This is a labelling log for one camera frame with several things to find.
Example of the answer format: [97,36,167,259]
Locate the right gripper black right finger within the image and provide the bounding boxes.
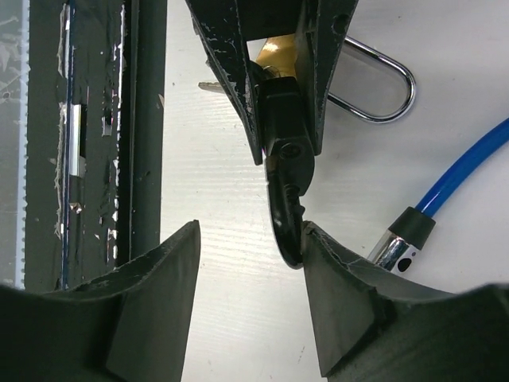
[301,222,508,381]

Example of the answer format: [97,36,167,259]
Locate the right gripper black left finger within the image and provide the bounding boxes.
[1,220,200,381]

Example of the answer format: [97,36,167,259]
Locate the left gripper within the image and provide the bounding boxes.
[186,0,358,166]

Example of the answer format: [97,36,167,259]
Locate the long-shackle brass padlock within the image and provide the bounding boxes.
[254,33,418,124]

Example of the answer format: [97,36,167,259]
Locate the long padlock keys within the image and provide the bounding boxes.
[198,81,224,94]

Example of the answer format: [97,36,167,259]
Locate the black padlock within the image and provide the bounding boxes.
[258,76,315,269]

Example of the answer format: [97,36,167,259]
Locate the blue cable lock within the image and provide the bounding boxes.
[367,120,508,275]

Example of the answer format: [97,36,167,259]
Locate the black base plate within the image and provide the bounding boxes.
[24,1,168,293]

